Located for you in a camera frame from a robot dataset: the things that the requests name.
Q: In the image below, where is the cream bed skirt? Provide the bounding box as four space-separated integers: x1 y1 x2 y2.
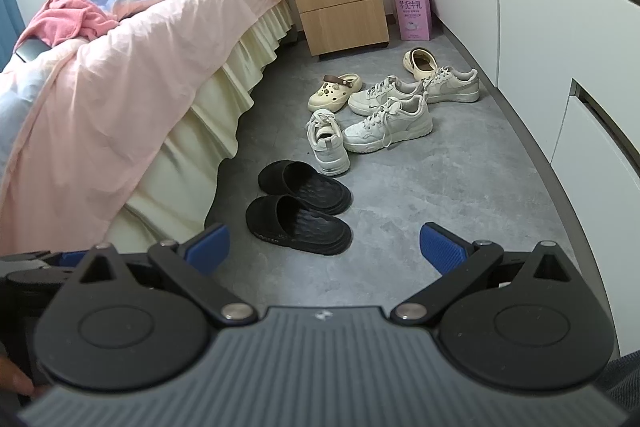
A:
105 1 294 254

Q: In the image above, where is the pink towel on bed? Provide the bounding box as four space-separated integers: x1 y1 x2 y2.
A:
14 0 118 51

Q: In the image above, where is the white low sneaker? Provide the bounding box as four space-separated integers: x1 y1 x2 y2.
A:
424 66 480 104
348 76 424 117

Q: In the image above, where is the person hand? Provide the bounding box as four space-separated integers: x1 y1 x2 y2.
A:
0 355 49 399

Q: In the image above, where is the cream clog brown insole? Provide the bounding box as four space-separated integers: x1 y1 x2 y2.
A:
402 48 438 81

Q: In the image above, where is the white chunky sneaker side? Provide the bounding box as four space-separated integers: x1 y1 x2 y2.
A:
343 95 434 154

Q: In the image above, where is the pink duvet cover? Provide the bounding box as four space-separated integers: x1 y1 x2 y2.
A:
1 0 285 255

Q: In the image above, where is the black slipper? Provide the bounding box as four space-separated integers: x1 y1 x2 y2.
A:
258 159 352 216
245 195 352 257

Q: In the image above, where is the pink milk carton box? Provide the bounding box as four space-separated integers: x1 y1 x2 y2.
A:
394 0 432 41

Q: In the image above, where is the cream clog with charms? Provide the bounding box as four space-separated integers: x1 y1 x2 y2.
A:
307 74 363 113

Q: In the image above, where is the white chunky sneaker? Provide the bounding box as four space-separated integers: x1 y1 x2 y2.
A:
306 108 350 176

